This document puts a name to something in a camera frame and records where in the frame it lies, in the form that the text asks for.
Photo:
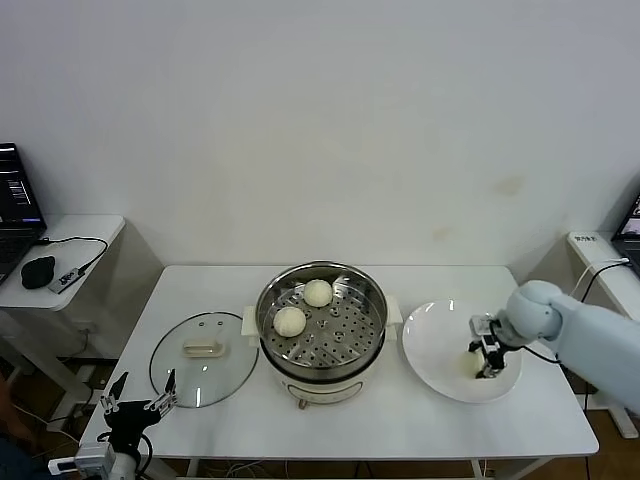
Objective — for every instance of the white wall socket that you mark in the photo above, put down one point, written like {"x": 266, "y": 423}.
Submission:
{"x": 85, "y": 330}

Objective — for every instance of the round glass lid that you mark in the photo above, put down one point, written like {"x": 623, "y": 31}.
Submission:
{"x": 215, "y": 372}

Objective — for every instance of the black laptop with camera views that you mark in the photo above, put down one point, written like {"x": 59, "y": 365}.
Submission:
{"x": 630, "y": 235}

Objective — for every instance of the white side desk with label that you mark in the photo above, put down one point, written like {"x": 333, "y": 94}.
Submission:
{"x": 615, "y": 285}

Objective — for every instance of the white round plate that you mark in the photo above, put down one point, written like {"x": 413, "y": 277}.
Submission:
{"x": 435, "y": 345}

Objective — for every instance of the person blue clothing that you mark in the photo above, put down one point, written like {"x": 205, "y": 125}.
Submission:
{"x": 15, "y": 462}

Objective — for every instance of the black computer mouse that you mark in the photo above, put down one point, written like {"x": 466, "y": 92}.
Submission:
{"x": 37, "y": 272}

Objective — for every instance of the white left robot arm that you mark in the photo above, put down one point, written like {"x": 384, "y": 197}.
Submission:
{"x": 125, "y": 467}

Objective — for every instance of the grey usb hub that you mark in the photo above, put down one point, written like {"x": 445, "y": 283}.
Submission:
{"x": 66, "y": 280}

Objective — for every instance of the perforated steel steamer basket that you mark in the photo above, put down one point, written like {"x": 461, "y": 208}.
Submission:
{"x": 350, "y": 330}

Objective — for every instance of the cream electric cooker pot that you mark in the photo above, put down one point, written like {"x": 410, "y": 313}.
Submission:
{"x": 325, "y": 390}

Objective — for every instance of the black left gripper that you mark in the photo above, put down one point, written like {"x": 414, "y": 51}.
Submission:
{"x": 130, "y": 425}

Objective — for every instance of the black laptop with dark screen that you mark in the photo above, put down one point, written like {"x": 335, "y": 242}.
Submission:
{"x": 15, "y": 200}

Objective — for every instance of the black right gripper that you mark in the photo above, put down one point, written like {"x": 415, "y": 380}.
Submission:
{"x": 505, "y": 340}

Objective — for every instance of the small printed desk label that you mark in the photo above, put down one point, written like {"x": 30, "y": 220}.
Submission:
{"x": 585, "y": 239}

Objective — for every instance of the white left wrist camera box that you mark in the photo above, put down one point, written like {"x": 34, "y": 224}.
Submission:
{"x": 85, "y": 457}

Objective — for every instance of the white steamed baozi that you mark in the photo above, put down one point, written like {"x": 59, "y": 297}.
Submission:
{"x": 318, "y": 292}
{"x": 289, "y": 321}
{"x": 470, "y": 365}

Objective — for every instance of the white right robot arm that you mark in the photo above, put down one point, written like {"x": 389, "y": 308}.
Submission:
{"x": 590, "y": 335}

